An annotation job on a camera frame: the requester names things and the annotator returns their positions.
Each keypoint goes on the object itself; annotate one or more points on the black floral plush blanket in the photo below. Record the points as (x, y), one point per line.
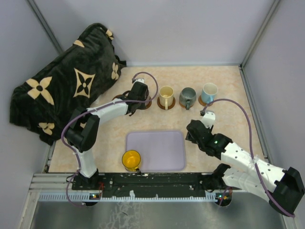
(44, 103)

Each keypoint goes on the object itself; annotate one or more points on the grey green mug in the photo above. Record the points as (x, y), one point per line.
(188, 97)

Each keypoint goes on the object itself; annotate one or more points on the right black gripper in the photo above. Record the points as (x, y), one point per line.
(193, 131)

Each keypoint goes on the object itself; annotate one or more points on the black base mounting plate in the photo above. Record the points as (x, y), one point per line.
(150, 185)

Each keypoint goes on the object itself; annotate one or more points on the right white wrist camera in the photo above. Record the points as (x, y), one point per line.
(208, 118)

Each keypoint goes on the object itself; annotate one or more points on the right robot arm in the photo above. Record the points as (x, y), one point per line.
(282, 189)

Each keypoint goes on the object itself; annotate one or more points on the lavender plastic tray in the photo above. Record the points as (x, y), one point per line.
(160, 151)

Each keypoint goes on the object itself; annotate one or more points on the yellow transparent mug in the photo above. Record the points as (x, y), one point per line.
(132, 161)

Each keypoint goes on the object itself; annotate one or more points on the cream and blue mug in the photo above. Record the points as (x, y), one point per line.
(209, 93)

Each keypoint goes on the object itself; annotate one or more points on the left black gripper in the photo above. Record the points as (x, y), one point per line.
(134, 108)

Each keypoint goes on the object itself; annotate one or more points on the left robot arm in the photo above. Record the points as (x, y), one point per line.
(82, 133)

